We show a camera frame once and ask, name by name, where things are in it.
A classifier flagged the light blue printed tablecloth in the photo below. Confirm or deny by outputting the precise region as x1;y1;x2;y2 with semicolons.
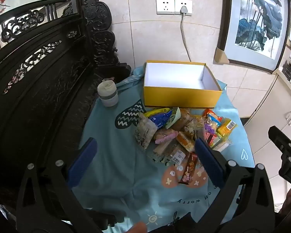
71;65;256;233

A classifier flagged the white wall socket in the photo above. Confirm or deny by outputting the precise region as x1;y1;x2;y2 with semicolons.
175;0;193;16
156;0;175;15

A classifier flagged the grey power cable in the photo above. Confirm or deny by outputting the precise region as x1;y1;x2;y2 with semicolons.
180;14;192;62

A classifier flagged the cardboard corner protector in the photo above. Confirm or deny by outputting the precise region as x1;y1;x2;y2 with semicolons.
214;47;230;64

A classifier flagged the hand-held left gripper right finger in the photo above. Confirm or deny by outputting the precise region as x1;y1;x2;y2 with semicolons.
191;138;275;233

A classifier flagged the blue snack packet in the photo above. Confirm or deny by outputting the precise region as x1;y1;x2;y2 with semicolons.
149;110;172;130

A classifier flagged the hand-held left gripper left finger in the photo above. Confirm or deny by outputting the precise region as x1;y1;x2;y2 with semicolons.
16;137;126;233

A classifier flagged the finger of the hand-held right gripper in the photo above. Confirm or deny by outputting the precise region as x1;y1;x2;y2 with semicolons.
268;126;291;157

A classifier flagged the white cabinet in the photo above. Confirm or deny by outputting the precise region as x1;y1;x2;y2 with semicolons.
241;51;291;207

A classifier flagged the pale green snack packet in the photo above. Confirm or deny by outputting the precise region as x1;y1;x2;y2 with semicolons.
164;107;182;130

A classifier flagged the white lidded cup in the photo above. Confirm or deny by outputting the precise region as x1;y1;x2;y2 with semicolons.
97;79;119;107

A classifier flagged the dark carved wooden furniture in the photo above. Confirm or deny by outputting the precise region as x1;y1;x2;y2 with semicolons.
0;0;132;233

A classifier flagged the framed lotus painting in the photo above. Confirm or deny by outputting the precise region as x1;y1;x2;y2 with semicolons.
217;0;291;73

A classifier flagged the pile of assorted snack packets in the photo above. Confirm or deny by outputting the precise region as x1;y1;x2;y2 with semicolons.
134;107;238;185

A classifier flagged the yellow cardboard box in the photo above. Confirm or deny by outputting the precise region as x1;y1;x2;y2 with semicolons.
143;60;223;108

